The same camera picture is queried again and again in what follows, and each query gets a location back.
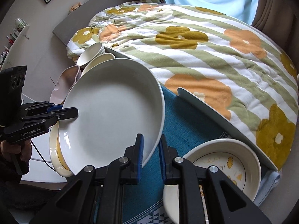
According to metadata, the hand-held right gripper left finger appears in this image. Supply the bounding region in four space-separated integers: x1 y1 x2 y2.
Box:
29 133 144 224

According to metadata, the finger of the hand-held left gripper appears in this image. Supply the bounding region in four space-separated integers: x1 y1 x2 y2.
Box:
21 101 63 116
20 107 79 127

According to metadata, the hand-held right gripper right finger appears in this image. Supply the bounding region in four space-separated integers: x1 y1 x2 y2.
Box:
158 134 272 224

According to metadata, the pink wavy plate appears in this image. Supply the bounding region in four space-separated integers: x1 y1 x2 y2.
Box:
50 65 81 103

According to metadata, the large white plate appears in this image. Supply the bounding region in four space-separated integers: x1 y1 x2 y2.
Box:
61 58 165 176

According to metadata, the cream bowl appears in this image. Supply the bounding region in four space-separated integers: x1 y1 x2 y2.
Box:
81 53 116 76

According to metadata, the white ribbed bowl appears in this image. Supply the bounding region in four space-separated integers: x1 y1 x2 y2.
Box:
77 42 105 67

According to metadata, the person's left hand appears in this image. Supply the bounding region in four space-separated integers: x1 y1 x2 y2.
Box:
0 141 33 168

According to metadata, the cream plate with yellow rim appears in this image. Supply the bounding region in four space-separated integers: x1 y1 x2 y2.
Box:
49 121 73 178

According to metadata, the plain white plate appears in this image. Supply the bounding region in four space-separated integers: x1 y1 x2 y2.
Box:
163 184 185 224

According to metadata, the blue patterned tablecloth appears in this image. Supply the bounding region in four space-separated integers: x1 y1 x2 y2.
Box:
97 84 234 224

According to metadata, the duck print plate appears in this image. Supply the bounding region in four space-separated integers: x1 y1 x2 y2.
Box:
182 138 261 202

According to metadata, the pale green board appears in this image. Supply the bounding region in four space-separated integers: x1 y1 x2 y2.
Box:
177 87 282 171

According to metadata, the person's dark clothing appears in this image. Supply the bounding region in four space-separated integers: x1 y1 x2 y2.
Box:
0 159 66 215

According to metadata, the white tray with yellow items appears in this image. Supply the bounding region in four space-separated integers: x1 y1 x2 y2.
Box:
67 3 299 168

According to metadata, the light blue under cloth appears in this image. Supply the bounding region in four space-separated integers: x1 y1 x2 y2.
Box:
253 170 281 207

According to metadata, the black cable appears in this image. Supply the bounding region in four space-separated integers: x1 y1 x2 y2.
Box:
30 141 55 171

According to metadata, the white wall shelf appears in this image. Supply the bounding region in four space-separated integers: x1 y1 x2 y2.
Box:
0 17 30 68

